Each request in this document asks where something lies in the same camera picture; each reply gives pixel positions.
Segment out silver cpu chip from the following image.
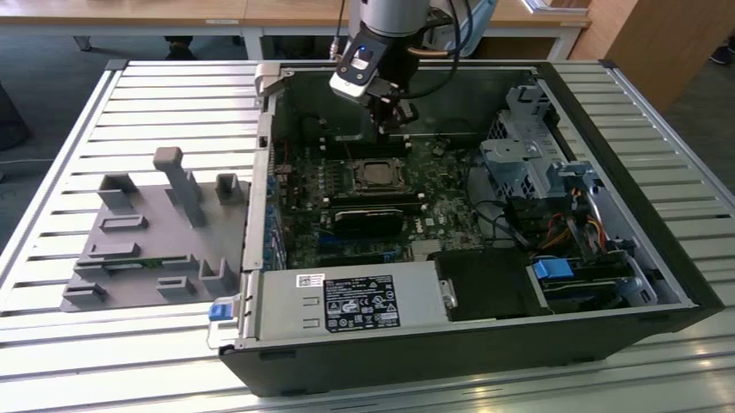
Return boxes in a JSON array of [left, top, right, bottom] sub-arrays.
[[363, 162, 403, 185]]

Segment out ram slot white clips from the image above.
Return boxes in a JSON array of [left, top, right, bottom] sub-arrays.
[[317, 135, 411, 145], [327, 204, 429, 213], [325, 195, 425, 203], [317, 145, 412, 154]]

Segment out pale blue teach pendant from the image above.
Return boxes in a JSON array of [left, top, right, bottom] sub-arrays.
[[452, 0, 500, 59]]

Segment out silver perforated drive cage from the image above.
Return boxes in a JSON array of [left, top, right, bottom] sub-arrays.
[[493, 83, 563, 145]]

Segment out green motherboard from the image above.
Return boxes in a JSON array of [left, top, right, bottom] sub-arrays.
[[268, 136, 495, 271]]

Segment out silver metal drive box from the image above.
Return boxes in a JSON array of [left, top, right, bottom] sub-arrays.
[[477, 138, 575, 204]]

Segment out black graphics card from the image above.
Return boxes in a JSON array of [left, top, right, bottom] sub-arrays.
[[332, 207, 407, 240]]

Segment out white paper tray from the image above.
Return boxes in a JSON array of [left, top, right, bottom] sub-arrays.
[[519, 0, 592, 15]]

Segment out silver chipset heatsink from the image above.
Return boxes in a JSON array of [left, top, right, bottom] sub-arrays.
[[408, 239, 441, 262]]

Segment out black chair base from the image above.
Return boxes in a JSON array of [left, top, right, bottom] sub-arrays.
[[161, 35, 197, 61]]

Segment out black plastic shroud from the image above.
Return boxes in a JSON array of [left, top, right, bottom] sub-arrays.
[[431, 250, 556, 323]]

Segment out blue disk carrier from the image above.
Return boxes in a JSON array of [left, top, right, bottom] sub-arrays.
[[531, 256, 575, 286]]

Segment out wooden cabinet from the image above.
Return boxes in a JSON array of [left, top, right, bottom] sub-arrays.
[[567, 0, 735, 114]]

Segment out silver power supply unit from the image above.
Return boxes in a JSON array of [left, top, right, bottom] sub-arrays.
[[237, 261, 459, 350]]

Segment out gray parts rack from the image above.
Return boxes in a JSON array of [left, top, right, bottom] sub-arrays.
[[59, 145, 255, 314]]

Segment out green ram stick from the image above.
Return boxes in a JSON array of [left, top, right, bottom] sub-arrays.
[[101, 256, 193, 271]]

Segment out dark shoe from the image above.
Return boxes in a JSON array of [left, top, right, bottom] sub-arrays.
[[708, 41, 735, 65]]

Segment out black open pc case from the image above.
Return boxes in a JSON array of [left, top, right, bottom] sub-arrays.
[[216, 59, 726, 398]]

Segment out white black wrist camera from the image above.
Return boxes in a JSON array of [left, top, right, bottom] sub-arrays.
[[328, 35, 384, 100]]

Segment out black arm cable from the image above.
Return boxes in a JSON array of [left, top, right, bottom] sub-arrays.
[[400, 0, 476, 101]]

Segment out gray cable metal plug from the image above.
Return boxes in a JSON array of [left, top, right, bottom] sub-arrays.
[[327, 0, 349, 61]]

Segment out gray case handle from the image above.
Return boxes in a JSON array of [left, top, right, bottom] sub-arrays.
[[252, 62, 297, 99]]

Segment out wooden desk white frame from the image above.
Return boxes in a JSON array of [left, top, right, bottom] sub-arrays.
[[0, 0, 249, 52], [244, 0, 592, 61]]

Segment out blue-gray plastic bracket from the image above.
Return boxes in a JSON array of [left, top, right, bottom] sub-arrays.
[[548, 159, 605, 203]]

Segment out yellow red wire bundle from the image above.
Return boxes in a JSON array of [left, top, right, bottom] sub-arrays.
[[541, 213, 611, 253]]

